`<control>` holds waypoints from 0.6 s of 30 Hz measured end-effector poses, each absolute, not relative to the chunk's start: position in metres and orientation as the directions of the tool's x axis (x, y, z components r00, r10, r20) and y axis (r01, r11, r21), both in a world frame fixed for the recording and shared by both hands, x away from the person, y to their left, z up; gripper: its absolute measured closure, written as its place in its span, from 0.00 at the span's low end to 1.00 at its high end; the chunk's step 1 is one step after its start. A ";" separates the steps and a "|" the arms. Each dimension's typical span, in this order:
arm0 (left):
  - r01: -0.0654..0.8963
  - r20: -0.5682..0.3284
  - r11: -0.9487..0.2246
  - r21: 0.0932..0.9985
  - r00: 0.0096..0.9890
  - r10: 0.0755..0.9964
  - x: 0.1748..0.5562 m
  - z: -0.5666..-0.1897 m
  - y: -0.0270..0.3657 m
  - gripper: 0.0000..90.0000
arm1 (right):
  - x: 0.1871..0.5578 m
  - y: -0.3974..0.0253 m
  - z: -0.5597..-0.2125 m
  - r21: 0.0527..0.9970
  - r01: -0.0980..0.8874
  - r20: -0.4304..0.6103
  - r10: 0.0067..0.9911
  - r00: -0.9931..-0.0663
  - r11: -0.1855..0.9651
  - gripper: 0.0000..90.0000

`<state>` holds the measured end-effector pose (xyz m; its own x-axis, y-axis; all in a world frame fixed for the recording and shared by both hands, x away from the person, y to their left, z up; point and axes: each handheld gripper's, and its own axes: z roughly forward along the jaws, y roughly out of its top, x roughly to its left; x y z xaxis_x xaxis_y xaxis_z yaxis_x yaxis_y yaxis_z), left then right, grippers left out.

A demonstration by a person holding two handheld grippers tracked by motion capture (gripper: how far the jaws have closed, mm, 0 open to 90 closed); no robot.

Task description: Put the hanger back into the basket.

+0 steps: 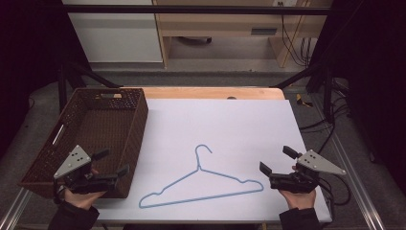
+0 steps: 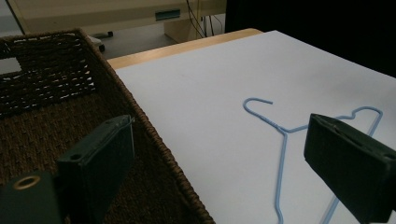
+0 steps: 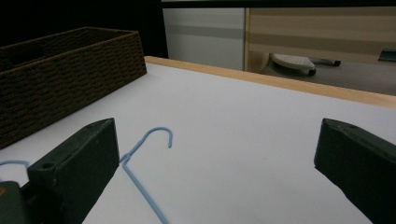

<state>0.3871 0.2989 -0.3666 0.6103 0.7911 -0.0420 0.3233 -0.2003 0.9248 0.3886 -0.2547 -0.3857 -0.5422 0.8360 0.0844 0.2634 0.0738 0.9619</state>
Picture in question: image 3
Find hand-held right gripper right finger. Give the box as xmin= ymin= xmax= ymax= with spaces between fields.
xmin=313 ymin=118 xmax=396 ymax=224

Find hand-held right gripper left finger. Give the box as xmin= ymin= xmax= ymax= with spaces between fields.
xmin=21 ymin=118 xmax=120 ymax=224

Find brown woven basket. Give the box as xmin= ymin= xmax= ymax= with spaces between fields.
xmin=0 ymin=26 xmax=148 ymax=149

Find dark flat object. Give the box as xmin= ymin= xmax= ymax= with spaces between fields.
xmin=377 ymin=49 xmax=396 ymax=63

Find white and black device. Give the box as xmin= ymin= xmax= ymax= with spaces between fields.
xmin=269 ymin=52 xmax=318 ymax=77

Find striped beige wooden panel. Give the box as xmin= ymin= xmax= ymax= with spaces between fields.
xmin=244 ymin=7 xmax=396 ymax=75

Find white cabinet panel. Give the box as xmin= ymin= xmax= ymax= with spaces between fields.
xmin=162 ymin=7 xmax=246 ymax=71

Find blue wire hanger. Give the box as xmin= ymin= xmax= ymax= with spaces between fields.
xmin=119 ymin=126 xmax=174 ymax=224
xmin=0 ymin=160 xmax=31 ymax=182

